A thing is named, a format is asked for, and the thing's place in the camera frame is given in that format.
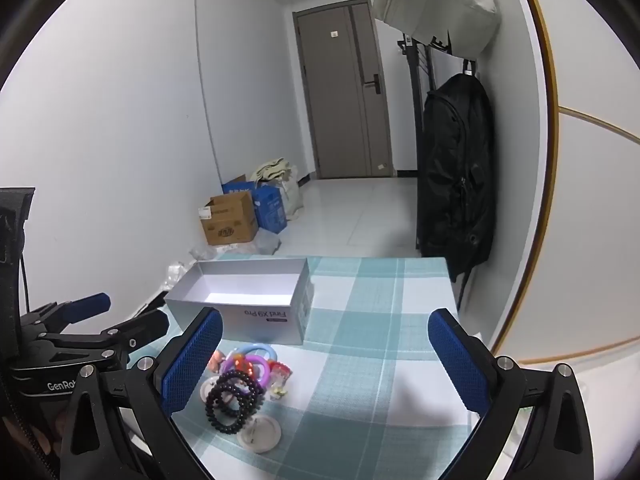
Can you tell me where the brown door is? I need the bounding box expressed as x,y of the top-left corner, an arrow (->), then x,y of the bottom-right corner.
292,0 -> 398,180

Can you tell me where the light blue bracelet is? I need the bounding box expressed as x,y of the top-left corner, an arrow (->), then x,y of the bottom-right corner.
234,343 -> 277,367

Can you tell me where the white wardrobe gold trim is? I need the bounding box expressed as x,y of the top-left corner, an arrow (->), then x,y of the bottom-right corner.
492,0 -> 640,361

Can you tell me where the brown cardboard box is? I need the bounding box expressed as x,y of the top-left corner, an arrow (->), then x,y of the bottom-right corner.
200,191 -> 260,246

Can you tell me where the purple bracelet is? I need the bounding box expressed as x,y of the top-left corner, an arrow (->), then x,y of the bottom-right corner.
244,352 -> 274,387

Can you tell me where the white round pin badge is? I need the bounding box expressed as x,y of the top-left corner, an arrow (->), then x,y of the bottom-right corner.
200,377 -> 226,404

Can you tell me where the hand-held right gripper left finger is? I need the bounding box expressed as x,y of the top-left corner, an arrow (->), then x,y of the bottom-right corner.
57,305 -> 224,480

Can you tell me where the black bead bracelet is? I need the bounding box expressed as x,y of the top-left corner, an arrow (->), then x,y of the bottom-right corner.
205,369 -> 266,434

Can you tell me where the small red clear packet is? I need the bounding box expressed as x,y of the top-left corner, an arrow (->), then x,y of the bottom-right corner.
270,362 -> 294,397

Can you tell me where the cream canvas bag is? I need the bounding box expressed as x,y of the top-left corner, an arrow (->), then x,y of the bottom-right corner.
250,159 -> 305,221

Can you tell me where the clear plastic wrapping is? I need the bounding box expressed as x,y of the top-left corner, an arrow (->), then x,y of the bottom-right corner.
162,260 -> 194,291

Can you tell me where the silver cardboard box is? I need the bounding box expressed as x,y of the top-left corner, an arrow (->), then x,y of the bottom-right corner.
164,258 -> 315,346

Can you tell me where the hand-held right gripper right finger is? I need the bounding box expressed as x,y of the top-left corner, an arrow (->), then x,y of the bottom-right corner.
427,307 -> 596,480

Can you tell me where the black backpack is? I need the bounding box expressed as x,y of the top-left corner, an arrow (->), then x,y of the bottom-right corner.
416,72 -> 497,283

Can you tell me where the blue cardboard box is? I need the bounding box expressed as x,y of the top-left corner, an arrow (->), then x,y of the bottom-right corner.
221,175 -> 289,235

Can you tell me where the white hanging bag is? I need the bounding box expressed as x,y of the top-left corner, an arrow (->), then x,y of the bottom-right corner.
372,0 -> 502,57

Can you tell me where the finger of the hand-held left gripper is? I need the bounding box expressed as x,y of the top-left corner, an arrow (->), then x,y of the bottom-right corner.
30,292 -> 112,334
100,309 -> 170,361

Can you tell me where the red-rimmed white bracelet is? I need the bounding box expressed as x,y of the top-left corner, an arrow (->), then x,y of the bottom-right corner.
237,414 -> 282,455

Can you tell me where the grey plastic mailer bag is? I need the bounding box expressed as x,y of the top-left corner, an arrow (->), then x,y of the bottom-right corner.
189,234 -> 282,262

